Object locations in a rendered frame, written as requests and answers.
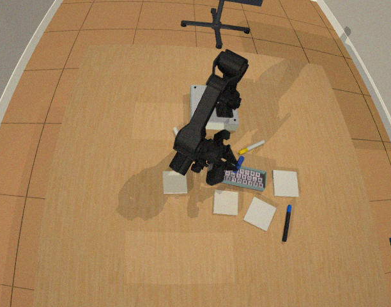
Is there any dark blue stylus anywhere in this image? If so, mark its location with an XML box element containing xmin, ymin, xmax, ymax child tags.
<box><xmin>233</xmin><ymin>156</ymin><xmax>245</xmax><ymax>174</ymax></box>

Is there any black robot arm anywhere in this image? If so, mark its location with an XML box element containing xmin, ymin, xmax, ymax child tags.
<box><xmin>169</xmin><ymin>49</ymin><xmax>249</xmax><ymax>176</ymax></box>

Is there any keyboard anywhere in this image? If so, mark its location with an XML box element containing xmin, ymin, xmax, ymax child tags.
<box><xmin>222</xmin><ymin>166</ymin><xmax>267</xmax><ymax>192</ymax></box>

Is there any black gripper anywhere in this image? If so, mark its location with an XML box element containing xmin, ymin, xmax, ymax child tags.
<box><xmin>199</xmin><ymin>129</ymin><xmax>238</xmax><ymax>186</ymax></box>

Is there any black marker with blue cap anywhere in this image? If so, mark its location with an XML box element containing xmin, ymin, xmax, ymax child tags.
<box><xmin>282</xmin><ymin>205</ymin><xmax>291</xmax><ymax>242</ymax></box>

